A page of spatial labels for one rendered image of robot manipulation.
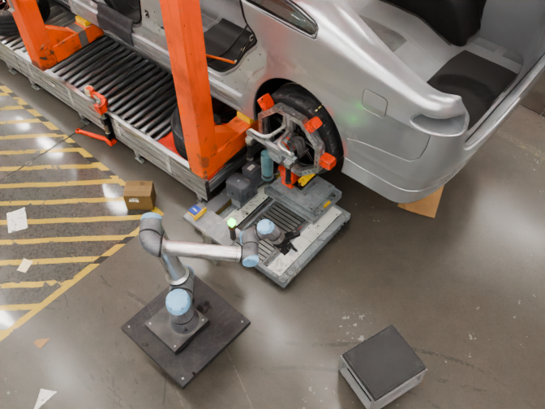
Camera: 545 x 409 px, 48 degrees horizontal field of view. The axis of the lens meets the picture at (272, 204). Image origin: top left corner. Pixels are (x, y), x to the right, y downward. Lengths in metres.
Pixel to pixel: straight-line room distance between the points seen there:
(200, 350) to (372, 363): 1.07
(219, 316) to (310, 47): 1.80
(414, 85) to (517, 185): 2.18
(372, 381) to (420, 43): 2.56
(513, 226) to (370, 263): 1.21
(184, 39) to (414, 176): 1.59
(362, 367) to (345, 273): 0.95
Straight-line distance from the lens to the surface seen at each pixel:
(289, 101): 4.07
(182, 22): 3.56
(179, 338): 3.95
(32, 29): 5.47
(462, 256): 4.83
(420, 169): 3.75
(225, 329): 4.00
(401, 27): 4.96
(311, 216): 4.68
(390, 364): 3.90
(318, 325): 4.35
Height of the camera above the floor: 3.85
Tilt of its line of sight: 51 degrees down
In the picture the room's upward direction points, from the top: 1 degrees counter-clockwise
